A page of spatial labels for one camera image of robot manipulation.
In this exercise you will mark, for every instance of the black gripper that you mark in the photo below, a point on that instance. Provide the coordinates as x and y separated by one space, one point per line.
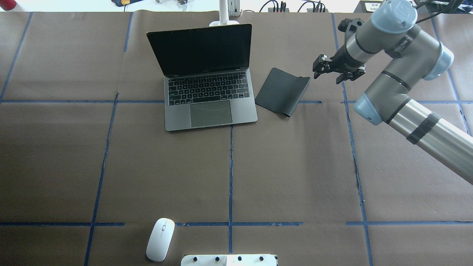
344 59

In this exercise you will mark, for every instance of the black mouse pad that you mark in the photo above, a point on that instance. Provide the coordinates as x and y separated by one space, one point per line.
281 92

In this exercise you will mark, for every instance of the grey laptop computer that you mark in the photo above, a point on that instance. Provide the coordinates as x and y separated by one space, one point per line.
207 80

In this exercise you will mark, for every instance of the white wireless mouse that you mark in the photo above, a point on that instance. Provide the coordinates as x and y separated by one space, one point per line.
160 239

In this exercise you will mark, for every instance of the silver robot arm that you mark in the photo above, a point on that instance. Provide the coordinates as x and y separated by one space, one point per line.
415 55

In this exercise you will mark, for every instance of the white desk lamp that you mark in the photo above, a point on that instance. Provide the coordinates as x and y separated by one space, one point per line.
227 9

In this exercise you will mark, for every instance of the red bottle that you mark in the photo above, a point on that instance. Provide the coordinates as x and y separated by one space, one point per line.
8 5

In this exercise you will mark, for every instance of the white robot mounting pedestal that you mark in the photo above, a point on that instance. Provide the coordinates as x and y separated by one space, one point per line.
230 260

